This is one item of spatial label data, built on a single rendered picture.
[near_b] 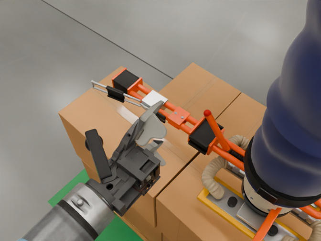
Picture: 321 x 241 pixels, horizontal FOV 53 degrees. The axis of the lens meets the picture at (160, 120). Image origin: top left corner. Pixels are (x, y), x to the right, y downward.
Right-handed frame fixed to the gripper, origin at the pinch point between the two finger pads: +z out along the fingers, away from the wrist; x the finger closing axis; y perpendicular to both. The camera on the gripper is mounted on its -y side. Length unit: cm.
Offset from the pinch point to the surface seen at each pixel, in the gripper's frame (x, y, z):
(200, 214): -63, 11, 10
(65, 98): -158, -145, 50
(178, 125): -32.7, -8.2, 19.3
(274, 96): 5.0, 16.2, 16.5
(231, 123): -103, -11, 80
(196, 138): -31.4, -0.5, 18.6
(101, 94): -63, -59, 27
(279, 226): -44, 34, 16
